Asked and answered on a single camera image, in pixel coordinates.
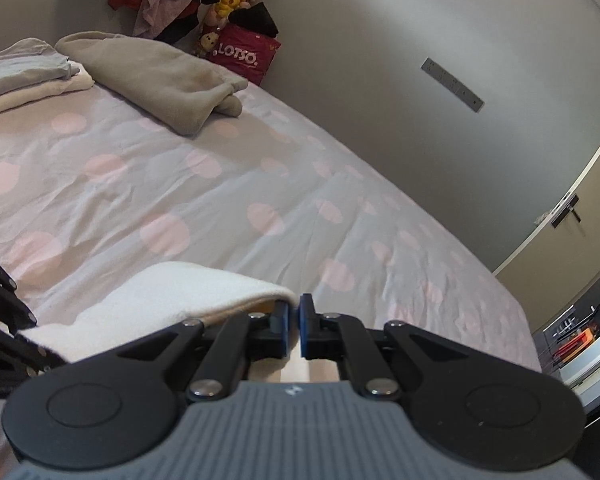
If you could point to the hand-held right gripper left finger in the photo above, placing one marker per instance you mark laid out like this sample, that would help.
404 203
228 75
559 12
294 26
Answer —
281 327

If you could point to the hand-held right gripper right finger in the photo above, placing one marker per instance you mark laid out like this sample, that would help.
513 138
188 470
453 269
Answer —
306 327

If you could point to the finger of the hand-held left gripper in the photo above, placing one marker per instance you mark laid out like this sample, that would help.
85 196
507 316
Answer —
22 312
10 345

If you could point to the cream knit sweater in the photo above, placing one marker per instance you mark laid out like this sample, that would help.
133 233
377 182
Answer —
180 290

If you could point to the pile of mixed clothes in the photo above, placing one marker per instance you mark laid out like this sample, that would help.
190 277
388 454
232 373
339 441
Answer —
165 0

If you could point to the bed with pink dotted sheet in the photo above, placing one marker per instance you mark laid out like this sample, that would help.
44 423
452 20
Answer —
230 185

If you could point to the cream folded garment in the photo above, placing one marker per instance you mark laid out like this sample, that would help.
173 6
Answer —
45 91

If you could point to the grey folded garment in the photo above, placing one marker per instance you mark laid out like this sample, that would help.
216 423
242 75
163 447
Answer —
20 67

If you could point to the white hanging ornament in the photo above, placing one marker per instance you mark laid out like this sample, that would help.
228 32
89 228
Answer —
542 216

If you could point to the beige fleece garment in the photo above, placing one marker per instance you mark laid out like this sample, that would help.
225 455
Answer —
170 80

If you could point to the cream door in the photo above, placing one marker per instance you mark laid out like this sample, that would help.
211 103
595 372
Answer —
570 260

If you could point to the red plastic bag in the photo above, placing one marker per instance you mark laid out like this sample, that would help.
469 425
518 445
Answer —
240 55

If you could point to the black cloth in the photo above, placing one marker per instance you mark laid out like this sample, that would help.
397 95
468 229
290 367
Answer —
255 20

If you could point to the stack of plush toys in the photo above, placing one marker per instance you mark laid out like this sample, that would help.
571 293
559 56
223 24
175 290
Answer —
230 0

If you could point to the grey wall socket strip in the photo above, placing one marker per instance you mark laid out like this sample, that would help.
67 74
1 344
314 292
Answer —
452 84

